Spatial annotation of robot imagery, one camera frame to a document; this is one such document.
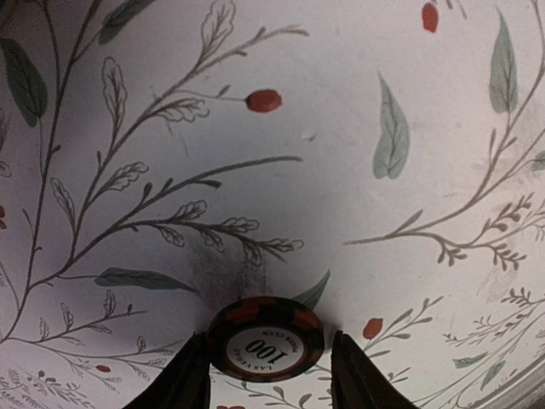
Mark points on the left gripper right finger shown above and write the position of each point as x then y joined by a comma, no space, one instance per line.
357,383

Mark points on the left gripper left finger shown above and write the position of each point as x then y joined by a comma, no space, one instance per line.
184,383

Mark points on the poker chip low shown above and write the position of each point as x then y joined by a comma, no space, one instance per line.
265,339

